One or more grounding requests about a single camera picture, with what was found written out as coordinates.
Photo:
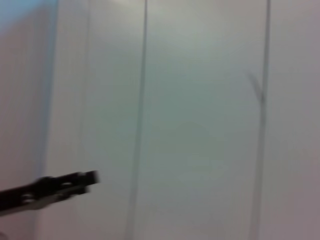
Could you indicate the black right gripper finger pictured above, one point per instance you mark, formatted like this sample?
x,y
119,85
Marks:
x,y
50,187

